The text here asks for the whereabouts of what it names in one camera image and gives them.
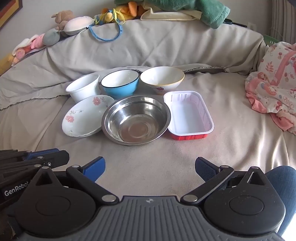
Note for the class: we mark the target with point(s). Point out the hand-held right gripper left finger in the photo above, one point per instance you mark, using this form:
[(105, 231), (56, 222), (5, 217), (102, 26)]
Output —
[(96, 165)]

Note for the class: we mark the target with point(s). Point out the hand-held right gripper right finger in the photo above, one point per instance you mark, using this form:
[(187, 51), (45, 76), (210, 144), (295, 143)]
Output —
[(204, 168)]

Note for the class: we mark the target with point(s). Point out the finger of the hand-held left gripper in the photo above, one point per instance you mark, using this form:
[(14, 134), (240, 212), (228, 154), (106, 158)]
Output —
[(44, 151), (57, 158)]

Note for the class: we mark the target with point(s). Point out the stainless steel bowl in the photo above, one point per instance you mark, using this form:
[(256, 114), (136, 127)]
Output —
[(136, 120)]

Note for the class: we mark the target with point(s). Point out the white plastic bowl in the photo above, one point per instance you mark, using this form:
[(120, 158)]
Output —
[(84, 88)]

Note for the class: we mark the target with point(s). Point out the blue enamel bowl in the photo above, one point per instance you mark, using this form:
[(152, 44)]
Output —
[(120, 89)]

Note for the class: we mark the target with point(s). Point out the cream bowl with yellow rim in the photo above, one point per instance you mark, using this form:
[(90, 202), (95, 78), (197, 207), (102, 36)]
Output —
[(161, 77)]

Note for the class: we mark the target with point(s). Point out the white floral plate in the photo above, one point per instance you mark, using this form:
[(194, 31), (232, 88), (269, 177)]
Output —
[(83, 118)]

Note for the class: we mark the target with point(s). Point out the red white plastic tray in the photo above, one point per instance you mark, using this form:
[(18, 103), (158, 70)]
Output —
[(190, 115)]

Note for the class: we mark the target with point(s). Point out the person's leg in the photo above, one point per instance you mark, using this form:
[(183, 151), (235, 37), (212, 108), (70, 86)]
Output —
[(286, 185)]

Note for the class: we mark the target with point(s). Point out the yellow cushion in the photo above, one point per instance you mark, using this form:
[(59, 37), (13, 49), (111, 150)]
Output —
[(4, 62)]

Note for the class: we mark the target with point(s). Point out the pink plush toy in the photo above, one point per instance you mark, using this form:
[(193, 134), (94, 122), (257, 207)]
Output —
[(34, 41)]

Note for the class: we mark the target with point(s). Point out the pink printed blanket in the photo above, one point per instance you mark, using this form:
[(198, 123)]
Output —
[(272, 81)]

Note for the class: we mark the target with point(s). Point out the grey plush toy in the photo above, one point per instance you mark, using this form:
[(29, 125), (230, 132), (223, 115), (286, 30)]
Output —
[(52, 37)]

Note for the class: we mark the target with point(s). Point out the grey fringed blanket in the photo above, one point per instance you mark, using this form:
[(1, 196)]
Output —
[(148, 46)]

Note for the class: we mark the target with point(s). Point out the white round plush toy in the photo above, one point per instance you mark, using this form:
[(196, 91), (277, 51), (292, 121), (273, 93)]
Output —
[(78, 23)]

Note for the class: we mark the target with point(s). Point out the brown teddy bear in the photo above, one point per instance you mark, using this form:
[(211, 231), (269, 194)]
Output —
[(64, 16)]

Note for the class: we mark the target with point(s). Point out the green basket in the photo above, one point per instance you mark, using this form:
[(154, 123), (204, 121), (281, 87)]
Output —
[(270, 39)]

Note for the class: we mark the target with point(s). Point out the green towel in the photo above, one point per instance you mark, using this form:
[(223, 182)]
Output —
[(208, 11)]

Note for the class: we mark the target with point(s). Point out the cream cushion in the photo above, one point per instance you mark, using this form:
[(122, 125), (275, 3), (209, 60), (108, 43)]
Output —
[(166, 16)]

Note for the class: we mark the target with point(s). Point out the yellow orange plush toy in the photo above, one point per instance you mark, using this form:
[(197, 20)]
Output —
[(129, 10)]

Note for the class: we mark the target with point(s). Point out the grey pleated curtain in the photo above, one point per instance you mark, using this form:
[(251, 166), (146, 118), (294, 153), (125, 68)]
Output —
[(284, 18)]

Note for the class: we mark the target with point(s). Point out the framed wall picture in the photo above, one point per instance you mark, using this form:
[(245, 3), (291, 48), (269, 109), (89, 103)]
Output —
[(9, 9)]

